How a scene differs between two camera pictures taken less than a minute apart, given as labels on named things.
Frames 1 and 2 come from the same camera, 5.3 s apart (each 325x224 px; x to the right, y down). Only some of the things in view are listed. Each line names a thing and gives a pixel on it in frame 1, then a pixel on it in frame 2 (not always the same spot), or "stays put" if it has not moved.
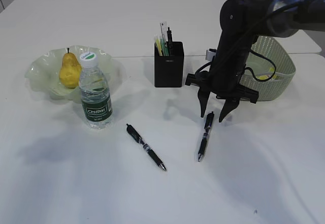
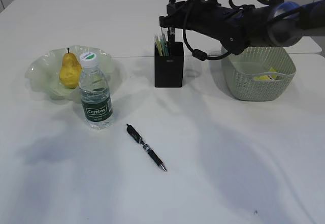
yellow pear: (70, 71) stays put
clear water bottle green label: (96, 99) stays put
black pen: (208, 125) → (172, 19)
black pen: (136, 135) stays put
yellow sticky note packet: (266, 76) stays put
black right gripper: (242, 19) → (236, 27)
